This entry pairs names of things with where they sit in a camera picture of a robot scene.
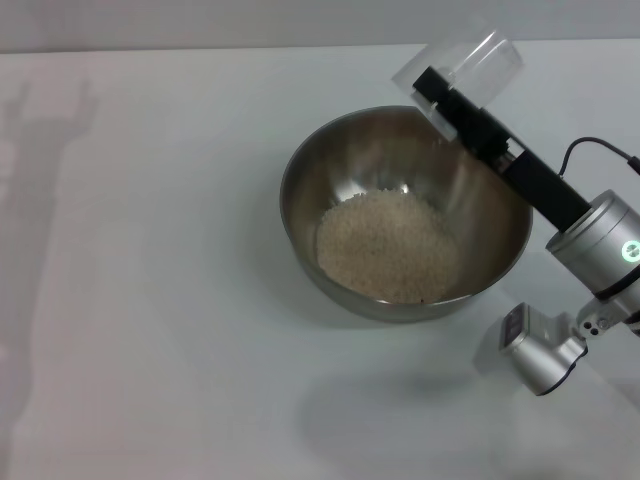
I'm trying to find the clear plastic measuring cup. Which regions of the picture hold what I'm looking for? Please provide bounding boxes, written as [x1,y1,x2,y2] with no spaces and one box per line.
[390,26,526,143]

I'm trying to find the stainless steel mixing bowl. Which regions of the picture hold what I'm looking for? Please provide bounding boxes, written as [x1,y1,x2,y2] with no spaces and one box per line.
[278,104,536,324]

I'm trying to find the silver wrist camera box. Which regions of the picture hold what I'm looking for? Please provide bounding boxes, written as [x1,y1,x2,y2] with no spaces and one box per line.
[471,301,592,398]

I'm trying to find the thin black cable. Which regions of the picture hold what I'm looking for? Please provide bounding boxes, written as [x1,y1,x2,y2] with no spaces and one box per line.
[556,137,640,180]

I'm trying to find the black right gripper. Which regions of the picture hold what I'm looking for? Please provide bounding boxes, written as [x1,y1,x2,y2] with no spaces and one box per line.
[411,66,594,235]

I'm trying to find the white rice grains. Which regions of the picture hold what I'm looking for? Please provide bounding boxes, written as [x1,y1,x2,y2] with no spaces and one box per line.
[315,191,462,306]

